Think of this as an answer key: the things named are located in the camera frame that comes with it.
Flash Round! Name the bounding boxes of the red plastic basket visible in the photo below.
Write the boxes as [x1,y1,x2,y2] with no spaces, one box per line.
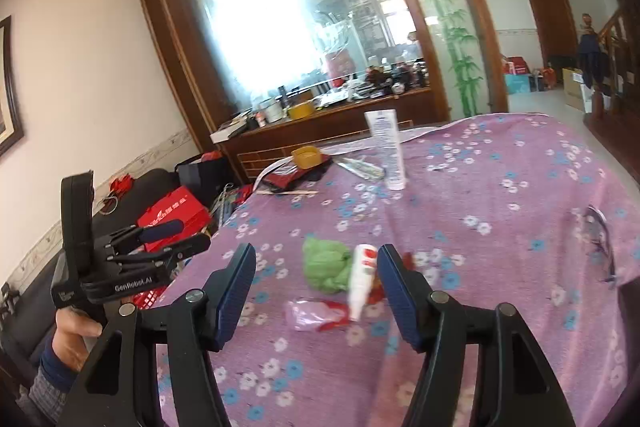
[120,284,171,311]

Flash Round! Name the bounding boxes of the purple floral tablecloth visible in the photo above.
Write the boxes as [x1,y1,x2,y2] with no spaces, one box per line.
[155,113,640,427]

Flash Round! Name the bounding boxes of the red-brown snack wrapper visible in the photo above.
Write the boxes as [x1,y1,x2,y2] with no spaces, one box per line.
[369,253,417,305]

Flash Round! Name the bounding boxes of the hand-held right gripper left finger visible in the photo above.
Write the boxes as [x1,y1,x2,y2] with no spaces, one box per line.
[59,243,257,427]

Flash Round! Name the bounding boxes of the yellow plastic bowl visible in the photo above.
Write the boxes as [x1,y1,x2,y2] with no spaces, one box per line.
[291,146,321,169]

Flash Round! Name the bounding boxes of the dark red pouch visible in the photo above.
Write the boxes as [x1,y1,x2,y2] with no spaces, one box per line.
[262,154,333,192]

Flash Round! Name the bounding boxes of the crumpled green plastic bag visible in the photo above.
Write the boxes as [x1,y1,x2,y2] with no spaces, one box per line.
[302,237,353,294]

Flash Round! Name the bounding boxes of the dark framed wall picture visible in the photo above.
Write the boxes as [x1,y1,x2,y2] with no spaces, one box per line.
[0,16,25,158]

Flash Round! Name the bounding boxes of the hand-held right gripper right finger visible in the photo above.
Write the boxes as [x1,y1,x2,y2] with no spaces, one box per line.
[376,243,577,427]

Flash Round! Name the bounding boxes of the small red gift box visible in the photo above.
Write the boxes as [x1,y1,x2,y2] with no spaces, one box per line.
[500,54,530,75]

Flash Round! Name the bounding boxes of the red ornament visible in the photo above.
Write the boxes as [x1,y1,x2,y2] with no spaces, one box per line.
[110,174,136,198]

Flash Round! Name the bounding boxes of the red cardboard box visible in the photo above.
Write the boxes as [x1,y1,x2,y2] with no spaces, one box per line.
[137,187,213,253]

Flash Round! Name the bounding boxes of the person's left hand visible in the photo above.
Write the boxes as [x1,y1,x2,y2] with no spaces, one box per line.
[47,307,104,371]

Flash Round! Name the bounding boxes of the etched glass partition wooden frame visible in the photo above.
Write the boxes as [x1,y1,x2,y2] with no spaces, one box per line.
[129,0,508,142]

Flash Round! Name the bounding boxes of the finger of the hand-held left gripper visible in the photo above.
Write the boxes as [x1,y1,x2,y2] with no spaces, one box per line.
[106,218,187,256]
[116,233,212,279]

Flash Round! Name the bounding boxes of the wooden sideboard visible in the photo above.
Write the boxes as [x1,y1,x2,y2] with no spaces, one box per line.
[210,87,451,188]

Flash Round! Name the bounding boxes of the metal pot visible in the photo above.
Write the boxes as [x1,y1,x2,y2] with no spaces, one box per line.
[257,99,283,124]

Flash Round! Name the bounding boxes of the wooden door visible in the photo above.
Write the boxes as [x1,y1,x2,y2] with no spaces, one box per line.
[517,0,581,72]

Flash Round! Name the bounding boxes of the dark hanging jacket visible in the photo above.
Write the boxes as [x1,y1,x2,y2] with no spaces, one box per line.
[577,32,611,88]

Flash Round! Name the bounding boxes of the clear straw packets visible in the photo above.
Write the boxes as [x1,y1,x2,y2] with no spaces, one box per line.
[336,157,387,180]

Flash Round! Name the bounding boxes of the teal box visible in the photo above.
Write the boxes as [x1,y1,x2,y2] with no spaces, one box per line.
[505,73,535,95]

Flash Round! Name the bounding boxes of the person's left forearm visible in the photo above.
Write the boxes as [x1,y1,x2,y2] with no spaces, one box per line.
[27,334,78,426]

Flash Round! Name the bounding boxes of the small white bottle red label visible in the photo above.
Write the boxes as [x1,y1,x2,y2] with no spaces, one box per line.
[347,243,379,322]

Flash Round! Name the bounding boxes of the black bag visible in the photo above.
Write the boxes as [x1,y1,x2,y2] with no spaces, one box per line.
[175,152,233,208]

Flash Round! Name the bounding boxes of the wooden stair railing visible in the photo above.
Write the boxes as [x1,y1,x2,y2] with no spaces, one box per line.
[582,0,640,148]

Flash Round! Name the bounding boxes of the white lotion tube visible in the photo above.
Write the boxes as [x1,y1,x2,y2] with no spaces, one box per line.
[364,109,407,191]

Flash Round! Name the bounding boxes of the brown cardboard box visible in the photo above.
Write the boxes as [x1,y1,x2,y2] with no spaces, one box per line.
[562,67,596,112]

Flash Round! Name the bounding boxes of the eyeglasses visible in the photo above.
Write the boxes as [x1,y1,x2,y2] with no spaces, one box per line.
[582,205,621,285]

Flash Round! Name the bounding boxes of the red and clear plastic wrapper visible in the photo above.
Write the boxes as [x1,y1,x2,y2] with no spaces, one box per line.
[285,298,351,333]

